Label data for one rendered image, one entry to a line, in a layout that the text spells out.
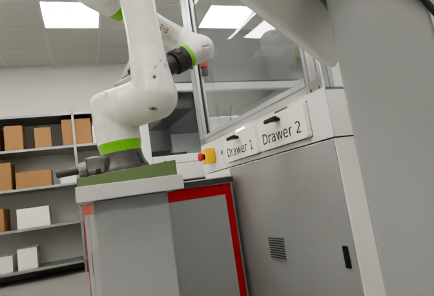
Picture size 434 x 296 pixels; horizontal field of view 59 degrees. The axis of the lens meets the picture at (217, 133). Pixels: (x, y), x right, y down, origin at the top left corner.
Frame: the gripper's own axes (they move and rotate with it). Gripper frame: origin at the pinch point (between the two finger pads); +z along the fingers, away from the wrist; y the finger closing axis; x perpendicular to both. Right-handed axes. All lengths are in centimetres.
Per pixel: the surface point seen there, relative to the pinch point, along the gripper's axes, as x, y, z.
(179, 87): 71, -46, -66
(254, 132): 14.6, 35.9, -30.0
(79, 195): -6.2, 30.7, 36.6
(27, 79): 283, -362, -71
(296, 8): -61, 59, 5
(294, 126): -5, 52, -26
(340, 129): -15, 65, -26
